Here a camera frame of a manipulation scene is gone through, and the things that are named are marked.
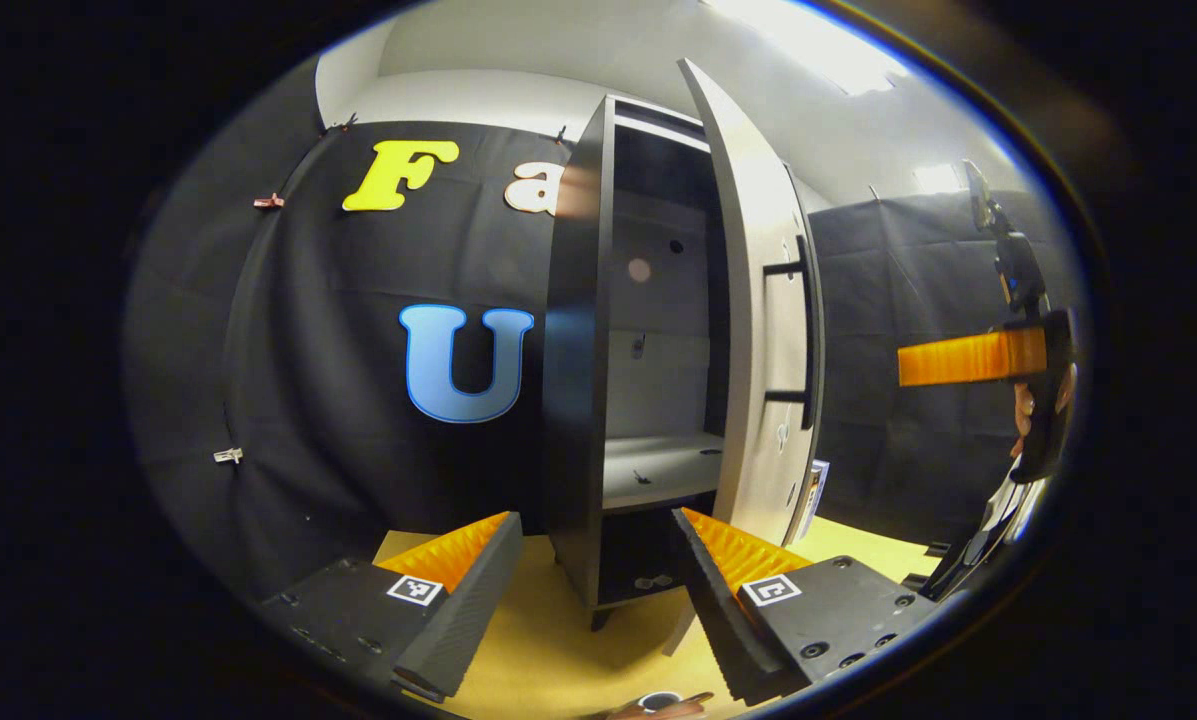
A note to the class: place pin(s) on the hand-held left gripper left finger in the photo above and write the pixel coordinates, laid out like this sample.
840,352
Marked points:
468,615

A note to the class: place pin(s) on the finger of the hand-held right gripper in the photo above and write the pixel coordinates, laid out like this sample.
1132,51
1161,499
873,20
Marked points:
968,357

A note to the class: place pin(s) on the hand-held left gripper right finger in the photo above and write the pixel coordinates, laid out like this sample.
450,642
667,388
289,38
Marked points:
713,620

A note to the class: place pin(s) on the round wooden coaster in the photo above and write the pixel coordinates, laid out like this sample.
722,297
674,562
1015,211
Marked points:
626,712

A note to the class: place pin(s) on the dark grey cabinet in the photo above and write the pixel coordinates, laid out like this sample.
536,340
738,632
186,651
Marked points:
573,400

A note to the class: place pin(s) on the white cabinet shelf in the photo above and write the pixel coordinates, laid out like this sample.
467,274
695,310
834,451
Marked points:
658,465

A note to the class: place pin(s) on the ceiling light panel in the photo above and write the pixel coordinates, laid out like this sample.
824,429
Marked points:
936,178
818,45

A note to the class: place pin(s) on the bundle of upright books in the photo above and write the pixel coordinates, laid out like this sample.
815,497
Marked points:
815,495

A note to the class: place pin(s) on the white cloth clip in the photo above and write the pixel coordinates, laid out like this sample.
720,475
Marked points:
227,456

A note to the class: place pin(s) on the black backdrop cloth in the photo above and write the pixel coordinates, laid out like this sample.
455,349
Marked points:
308,350

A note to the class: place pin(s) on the red cloth clip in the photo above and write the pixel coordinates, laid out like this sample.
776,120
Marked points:
268,201

